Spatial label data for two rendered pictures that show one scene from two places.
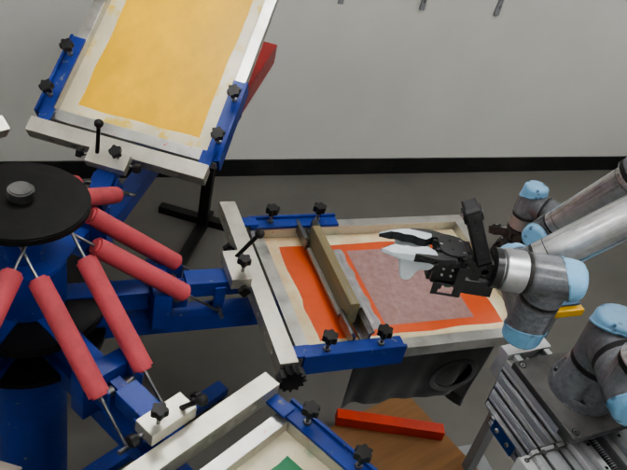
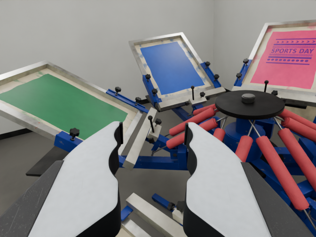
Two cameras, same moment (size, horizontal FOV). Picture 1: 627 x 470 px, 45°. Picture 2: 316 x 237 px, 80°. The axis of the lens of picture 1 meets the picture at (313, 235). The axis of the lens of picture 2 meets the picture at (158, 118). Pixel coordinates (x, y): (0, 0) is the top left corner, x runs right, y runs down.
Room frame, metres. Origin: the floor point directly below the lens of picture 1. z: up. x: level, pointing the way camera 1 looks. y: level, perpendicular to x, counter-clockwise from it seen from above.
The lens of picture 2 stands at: (1.06, -0.23, 1.74)
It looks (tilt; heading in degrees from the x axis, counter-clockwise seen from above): 28 degrees down; 101
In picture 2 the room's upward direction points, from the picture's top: 8 degrees counter-clockwise
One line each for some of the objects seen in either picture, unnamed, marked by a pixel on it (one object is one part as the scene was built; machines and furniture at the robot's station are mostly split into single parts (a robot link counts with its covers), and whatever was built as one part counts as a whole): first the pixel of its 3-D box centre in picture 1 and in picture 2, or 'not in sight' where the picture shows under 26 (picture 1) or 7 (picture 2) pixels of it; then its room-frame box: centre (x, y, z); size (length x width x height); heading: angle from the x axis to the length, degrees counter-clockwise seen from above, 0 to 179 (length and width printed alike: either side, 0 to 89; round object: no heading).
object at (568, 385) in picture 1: (590, 374); not in sight; (1.24, -0.67, 1.31); 0.15 x 0.15 x 0.10
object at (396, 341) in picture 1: (352, 353); not in sight; (1.46, -0.18, 0.97); 0.30 x 0.05 x 0.07; 117
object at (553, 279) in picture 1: (550, 278); not in sight; (1.07, -0.42, 1.65); 0.11 x 0.08 x 0.09; 98
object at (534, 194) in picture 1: (531, 200); not in sight; (1.96, -0.61, 1.28); 0.09 x 0.08 x 0.11; 57
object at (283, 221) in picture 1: (292, 227); not in sight; (1.96, 0.07, 0.97); 0.30 x 0.05 x 0.07; 117
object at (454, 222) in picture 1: (391, 280); not in sight; (1.82, -0.27, 0.97); 0.79 x 0.58 x 0.04; 117
